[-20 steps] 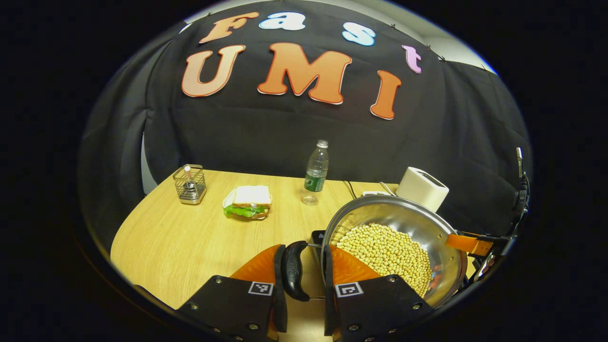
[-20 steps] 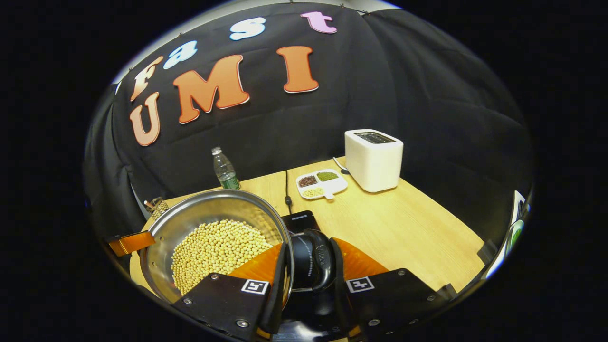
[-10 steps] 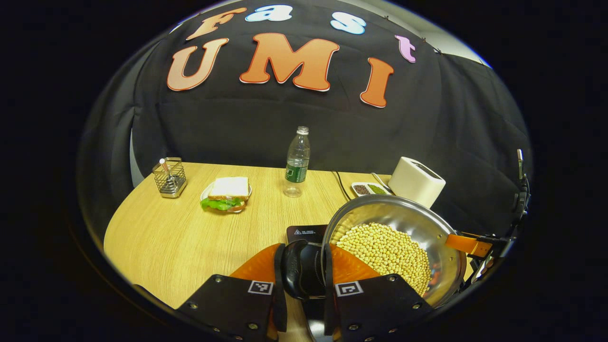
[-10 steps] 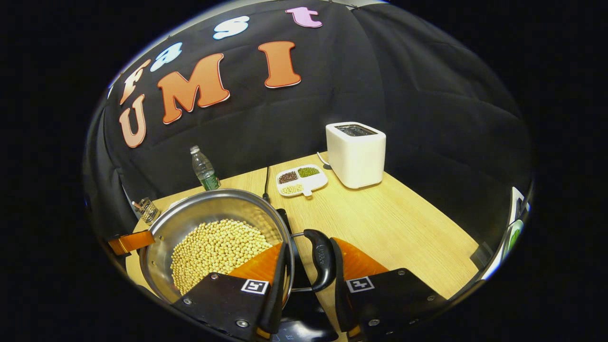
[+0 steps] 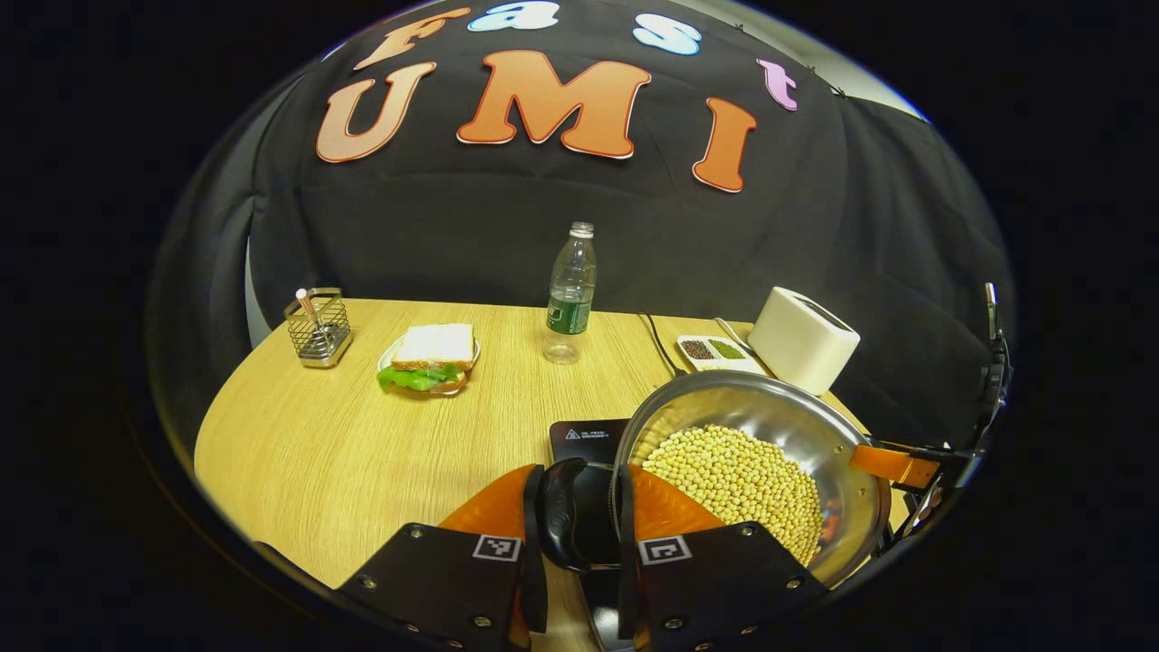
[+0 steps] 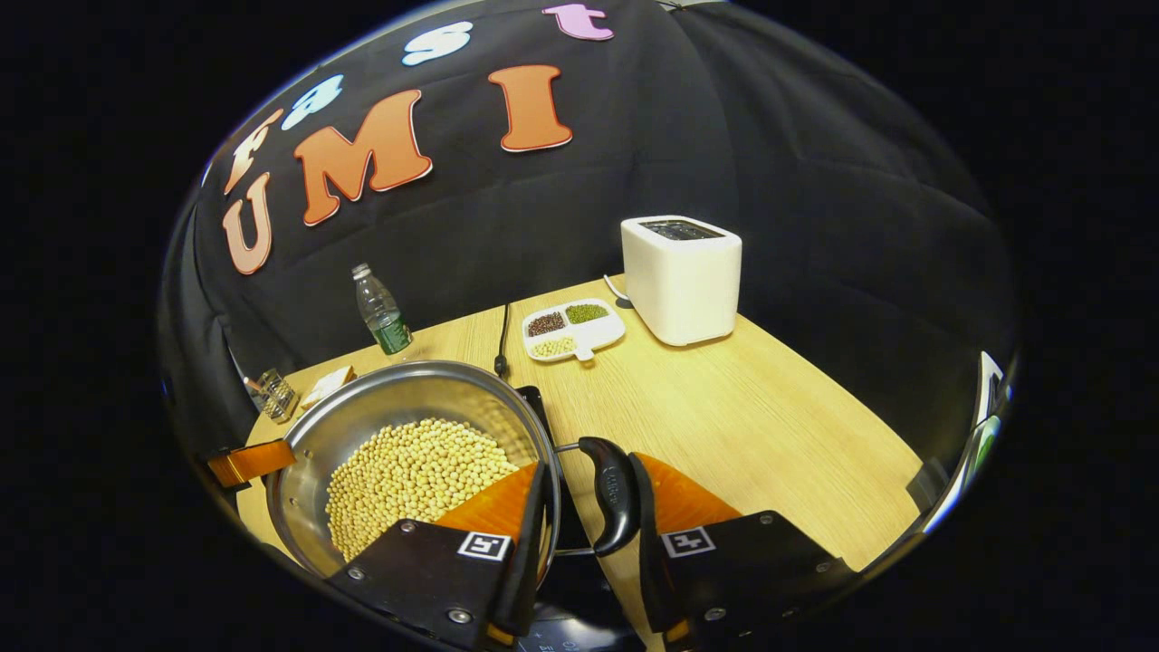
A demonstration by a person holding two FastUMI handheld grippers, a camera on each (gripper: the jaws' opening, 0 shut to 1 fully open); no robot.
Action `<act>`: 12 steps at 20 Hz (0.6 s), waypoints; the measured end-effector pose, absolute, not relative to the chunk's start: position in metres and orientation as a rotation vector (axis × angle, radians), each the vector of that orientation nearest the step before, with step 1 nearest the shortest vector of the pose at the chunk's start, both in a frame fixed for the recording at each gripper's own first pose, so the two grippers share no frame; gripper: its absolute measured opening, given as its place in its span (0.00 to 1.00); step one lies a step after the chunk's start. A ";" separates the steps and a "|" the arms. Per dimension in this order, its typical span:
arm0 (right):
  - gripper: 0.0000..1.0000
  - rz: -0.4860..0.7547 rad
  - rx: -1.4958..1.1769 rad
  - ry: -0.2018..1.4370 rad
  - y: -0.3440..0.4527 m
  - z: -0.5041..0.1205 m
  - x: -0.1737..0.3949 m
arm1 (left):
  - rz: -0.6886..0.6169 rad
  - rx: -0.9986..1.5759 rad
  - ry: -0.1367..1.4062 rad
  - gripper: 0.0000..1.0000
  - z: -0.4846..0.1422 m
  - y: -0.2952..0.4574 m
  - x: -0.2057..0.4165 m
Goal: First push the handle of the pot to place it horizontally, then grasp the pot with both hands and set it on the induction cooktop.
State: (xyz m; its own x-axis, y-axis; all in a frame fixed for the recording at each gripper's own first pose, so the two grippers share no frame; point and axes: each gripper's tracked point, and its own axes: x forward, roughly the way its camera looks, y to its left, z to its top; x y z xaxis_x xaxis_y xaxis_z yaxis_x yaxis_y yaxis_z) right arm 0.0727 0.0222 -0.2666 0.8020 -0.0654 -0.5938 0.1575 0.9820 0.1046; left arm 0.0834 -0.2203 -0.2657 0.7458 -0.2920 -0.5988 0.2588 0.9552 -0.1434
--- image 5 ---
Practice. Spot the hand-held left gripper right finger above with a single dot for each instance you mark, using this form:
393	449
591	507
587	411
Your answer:
627	561

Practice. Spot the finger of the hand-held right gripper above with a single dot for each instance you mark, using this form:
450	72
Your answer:
892	465

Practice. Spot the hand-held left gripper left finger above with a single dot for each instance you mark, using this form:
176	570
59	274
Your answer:
534	561

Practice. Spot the black induction cooktop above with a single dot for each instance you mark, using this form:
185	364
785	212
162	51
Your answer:
584	439

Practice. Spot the pile of yellow soybeans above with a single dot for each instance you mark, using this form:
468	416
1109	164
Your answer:
733	471

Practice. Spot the white toaster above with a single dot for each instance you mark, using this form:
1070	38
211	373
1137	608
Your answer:
801	344

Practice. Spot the white divided seed dish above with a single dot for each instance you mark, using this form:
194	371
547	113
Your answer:
715	351

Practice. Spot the sandwich with lettuce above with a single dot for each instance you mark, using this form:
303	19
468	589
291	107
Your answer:
435	349

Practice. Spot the clear plastic water bottle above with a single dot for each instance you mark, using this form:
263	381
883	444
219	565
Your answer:
570	290

